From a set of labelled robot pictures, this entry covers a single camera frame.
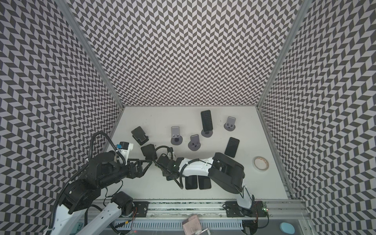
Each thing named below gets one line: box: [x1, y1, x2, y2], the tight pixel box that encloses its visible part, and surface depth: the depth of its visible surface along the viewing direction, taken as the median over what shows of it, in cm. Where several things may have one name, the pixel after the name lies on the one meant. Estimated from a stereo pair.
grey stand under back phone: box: [200, 129, 214, 138], surface depth 104 cm
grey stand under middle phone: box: [188, 134, 202, 152], surface depth 93 cm
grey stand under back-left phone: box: [170, 125, 184, 146], surface depth 96 cm
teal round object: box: [279, 221, 296, 235], surface depth 69 cm
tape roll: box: [252, 155, 270, 172], surface depth 89 cm
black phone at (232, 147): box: [224, 137, 240, 158], surface depth 96 cm
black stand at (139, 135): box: [131, 125, 149, 146], surface depth 95 cm
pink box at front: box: [182, 214, 203, 235], surface depth 66 cm
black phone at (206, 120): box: [200, 109, 213, 132], surface depth 96 cm
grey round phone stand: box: [223, 116, 236, 132], surface depth 104 cm
